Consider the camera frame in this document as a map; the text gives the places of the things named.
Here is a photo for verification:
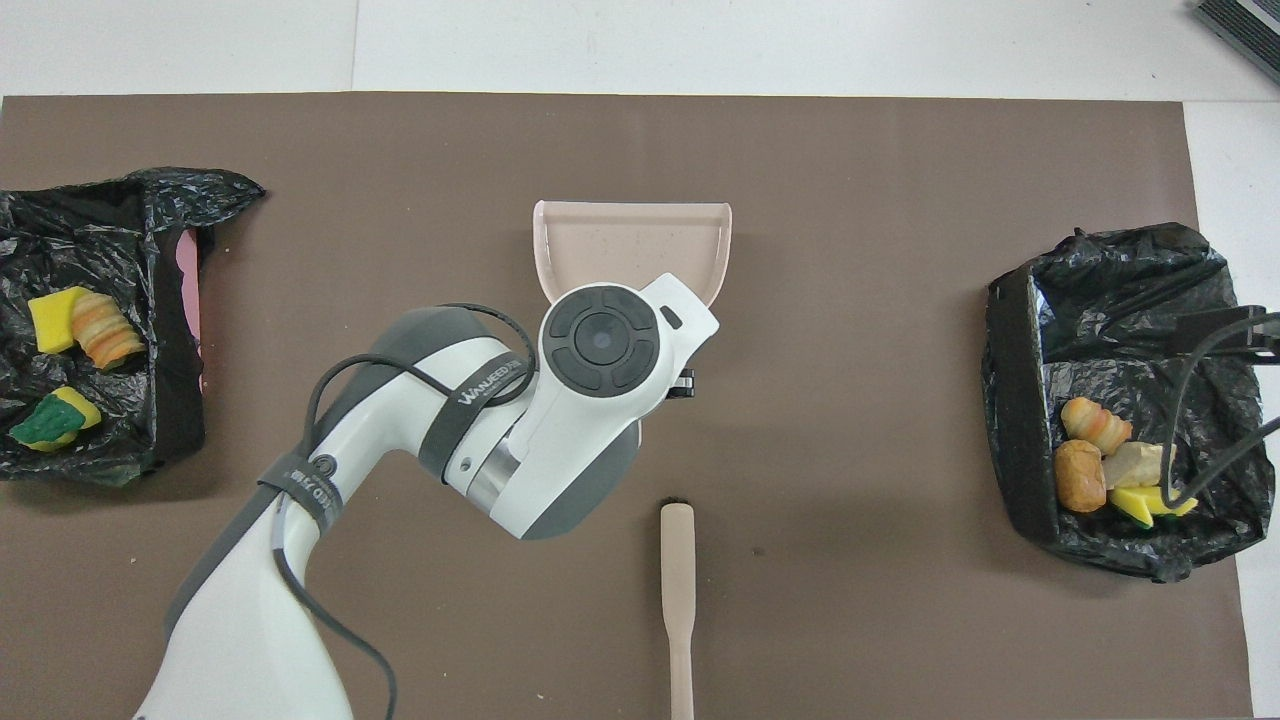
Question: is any beige plastic dustpan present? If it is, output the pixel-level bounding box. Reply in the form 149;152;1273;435
532;200;734;311

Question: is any ridged beige orange sponge piece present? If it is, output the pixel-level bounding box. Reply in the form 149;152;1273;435
1060;397;1134;456

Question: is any round beige sponge piece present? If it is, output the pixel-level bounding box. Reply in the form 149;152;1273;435
1101;441;1176;491

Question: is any beige hand brush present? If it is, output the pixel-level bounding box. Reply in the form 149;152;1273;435
660;500;698;720

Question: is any golden brown sponge piece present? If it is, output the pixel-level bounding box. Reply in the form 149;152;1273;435
1054;439;1108;514

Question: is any angular beige sponge piece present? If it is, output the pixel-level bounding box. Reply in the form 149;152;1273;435
70;291;147;371

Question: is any green backed yellow sponge piece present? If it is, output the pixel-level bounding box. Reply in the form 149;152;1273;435
8;386;103;453

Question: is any black bag lined bin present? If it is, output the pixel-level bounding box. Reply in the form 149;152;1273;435
982;222;1278;584

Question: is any pink bin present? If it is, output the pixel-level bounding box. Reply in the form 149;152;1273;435
175;228;207;381

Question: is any black trash bag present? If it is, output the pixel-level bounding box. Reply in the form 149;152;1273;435
0;167;267;488

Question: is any brown table mat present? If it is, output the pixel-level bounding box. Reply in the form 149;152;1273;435
0;93;1253;720

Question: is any dark grey ribbed device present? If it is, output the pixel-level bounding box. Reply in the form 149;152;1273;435
1192;0;1280;86

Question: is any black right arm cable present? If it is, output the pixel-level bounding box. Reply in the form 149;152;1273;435
1160;310;1280;506

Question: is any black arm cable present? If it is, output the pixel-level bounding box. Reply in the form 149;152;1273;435
1160;310;1280;506
270;302;541;720

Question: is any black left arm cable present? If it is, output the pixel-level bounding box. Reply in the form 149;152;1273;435
270;302;541;720

